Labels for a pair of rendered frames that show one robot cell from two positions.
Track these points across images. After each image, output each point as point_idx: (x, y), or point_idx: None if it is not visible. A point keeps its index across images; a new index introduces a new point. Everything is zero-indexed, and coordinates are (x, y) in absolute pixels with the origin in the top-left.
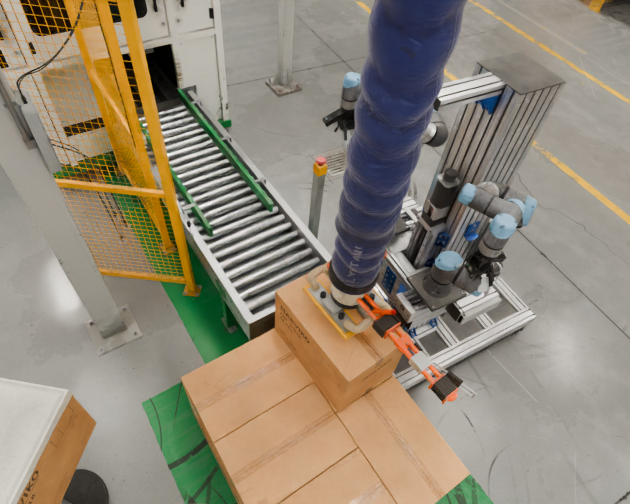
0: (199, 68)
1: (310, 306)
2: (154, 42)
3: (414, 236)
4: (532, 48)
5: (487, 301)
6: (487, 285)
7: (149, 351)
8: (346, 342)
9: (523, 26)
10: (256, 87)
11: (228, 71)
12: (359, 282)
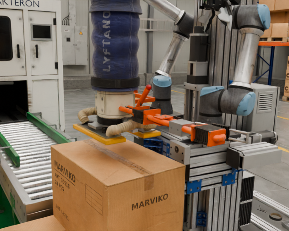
0: (45, 101)
1: (81, 151)
2: (14, 77)
3: (186, 108)
4: (288, 121)
5: (267, 150)
6: (227, 15)
7: None
8: (113, 166)
9: (279, 114)
10: (91, 137)
11: (73, 132)
12: (114, 69)
